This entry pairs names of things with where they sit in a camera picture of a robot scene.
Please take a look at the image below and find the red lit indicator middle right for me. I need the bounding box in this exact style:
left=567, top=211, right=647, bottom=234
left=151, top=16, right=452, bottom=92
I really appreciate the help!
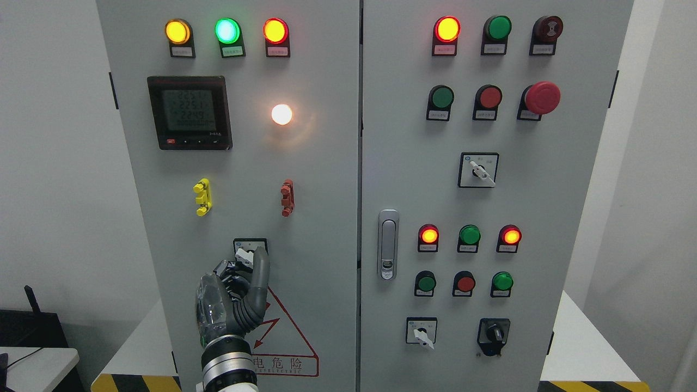
left=496, top=225, right=521, bottom=254

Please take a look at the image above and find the grey electrical cabinet right door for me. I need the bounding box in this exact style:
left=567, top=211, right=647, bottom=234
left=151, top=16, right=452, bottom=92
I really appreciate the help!
left=359, top=1, right=633, bottom=391

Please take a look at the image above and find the black rotary knob switch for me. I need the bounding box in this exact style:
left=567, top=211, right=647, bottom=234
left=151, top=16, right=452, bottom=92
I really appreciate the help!
left=478, top=318, right=511, bottom=357

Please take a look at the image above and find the green indicator middle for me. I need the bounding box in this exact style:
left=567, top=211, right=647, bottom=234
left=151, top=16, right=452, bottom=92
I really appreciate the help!
left=456, top=225, right=481, bottom=253

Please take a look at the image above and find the red push button lower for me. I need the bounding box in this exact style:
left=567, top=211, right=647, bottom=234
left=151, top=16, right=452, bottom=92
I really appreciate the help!
left=451, top=271, right=476, bottom=297

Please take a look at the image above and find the red lit indicator top right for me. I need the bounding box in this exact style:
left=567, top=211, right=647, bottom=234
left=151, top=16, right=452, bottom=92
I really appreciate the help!
left=431, top=15, right=461, bottom=57

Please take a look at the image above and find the yellow terminal clip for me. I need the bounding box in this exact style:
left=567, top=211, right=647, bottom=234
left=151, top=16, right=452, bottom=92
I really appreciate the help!
left=193, top=177, right=212, bottom=217

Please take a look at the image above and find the white rotary selector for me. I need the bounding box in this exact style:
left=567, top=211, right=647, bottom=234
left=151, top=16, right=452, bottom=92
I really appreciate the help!
left=405, top=317, right=438, bottom=350
left=457, top=152, right=499, bottom=188

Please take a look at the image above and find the white side table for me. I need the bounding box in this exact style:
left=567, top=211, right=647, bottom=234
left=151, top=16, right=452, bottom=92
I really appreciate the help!
left=1, top=347, right=80, bottom=391

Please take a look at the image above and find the red emergency stop button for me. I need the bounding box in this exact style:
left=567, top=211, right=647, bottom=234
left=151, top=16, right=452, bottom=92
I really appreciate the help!
left=516, top=81, right=561, bottom=121

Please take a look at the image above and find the clear small light bulb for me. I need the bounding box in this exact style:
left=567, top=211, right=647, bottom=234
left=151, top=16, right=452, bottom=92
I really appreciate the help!
left=271, top=103, right=294, bottom=126

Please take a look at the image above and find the red triangle warning sticker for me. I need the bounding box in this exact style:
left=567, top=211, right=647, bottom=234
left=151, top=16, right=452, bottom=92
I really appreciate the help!
left=246, top=288, right=320, bottom=377

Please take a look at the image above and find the white rotary selector upper right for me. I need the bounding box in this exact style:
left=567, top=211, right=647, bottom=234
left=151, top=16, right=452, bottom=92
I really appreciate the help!
left=457, top=152, right=499, bottom=188

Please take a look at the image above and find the yellow indicator light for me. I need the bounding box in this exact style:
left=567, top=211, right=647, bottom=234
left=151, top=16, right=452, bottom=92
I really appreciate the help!
left=164, top=19, right=196, bottom=59

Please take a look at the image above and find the green lit indicator light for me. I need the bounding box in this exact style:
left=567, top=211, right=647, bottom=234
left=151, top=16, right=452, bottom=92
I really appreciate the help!
left=215, top=17, right=246, bottom=59

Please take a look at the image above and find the green push button upper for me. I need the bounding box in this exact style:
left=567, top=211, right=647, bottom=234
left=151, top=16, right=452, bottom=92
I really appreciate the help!
left=426, top=84, right=455, bottom=121

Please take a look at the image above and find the red terminal clip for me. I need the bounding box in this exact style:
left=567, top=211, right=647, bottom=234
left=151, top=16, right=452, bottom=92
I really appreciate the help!
left=280, top=179, right=295, bottom=217

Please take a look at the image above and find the red lit indicator middle left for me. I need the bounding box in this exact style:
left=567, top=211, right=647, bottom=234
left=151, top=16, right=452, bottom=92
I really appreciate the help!
left=417, top=224, right=439, bottom=253

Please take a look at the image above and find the red push button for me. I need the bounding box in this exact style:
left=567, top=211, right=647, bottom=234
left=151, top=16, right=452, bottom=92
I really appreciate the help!
left=472, top=84, right=503, bottom=121
left=451, top=271, right=476, bottom=297

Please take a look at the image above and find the red push button upper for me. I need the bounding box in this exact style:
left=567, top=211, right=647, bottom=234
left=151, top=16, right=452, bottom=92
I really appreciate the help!
left=472, top=84, right=503, bottom=121

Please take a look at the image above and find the white rotary selector switch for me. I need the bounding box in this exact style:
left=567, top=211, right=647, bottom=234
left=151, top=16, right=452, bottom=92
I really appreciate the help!
left=233, top=237, right=268, bottom=269

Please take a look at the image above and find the black digital power meter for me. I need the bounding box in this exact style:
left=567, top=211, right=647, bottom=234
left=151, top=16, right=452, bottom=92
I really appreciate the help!
left=147, top=75, right=233, bottom=150

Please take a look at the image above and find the white platform with hazard stripes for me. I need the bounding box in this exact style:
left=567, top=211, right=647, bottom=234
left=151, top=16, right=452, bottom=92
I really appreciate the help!
left=91, top=291, right=651, bottom=392

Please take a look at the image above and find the dark red buzzer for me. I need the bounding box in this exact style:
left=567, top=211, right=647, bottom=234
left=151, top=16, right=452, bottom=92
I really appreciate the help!
left=529, top=15, right=564, bottom=56

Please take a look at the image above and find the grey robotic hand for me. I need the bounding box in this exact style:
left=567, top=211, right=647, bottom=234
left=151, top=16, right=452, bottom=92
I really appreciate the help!
left=195, top=246, right=271, bottom=347

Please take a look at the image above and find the white rotary selector lower right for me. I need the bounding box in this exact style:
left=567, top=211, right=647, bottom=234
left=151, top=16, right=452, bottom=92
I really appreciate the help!
left=405, top=317, right=438, bottom=350

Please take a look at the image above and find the grey electrical cabinet left door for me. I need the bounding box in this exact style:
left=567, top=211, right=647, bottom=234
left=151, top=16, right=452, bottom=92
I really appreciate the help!
left=97, top=1, right=359, bottom=391

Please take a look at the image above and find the grey electrical cabinet door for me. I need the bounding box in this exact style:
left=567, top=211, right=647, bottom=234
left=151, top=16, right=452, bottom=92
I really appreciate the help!
left=359, top=1, right=633, bottom=391
left=97, top=1, right=359, bottom=391

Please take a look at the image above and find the green push button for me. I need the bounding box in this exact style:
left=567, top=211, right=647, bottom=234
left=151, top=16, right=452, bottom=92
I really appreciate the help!
left=414, top=270, right=437, bottom=297
left=490, top=271, right=515, bottom=298
left=426, top=84, right=455, bottom=121

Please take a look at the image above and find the green indicator top right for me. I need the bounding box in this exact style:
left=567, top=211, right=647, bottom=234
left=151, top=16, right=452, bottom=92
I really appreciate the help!
left=480, top=15, right=512, bottom=56

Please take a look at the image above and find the green push button lower right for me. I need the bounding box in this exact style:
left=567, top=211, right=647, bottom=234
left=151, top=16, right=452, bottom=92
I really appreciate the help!
left=490, top=271, right=515, bottom=298

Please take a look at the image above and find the red lit indicator light left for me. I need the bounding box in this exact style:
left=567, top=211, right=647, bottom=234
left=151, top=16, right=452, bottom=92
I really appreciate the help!
left=263, top=17, right=290, bottom=58

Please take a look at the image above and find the black device with antenna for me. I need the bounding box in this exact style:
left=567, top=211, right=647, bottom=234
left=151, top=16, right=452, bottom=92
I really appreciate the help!
left=1, top=285, right=68, bottom=348

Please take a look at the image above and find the silver door latch handle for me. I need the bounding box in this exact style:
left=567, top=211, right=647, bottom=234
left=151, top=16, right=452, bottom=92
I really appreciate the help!
left=377, top=209, right=399, bottom=280

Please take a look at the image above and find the green push button lower left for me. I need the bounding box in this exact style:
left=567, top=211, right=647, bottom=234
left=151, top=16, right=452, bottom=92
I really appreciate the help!
left=414, top=270, right=437, bottom=297

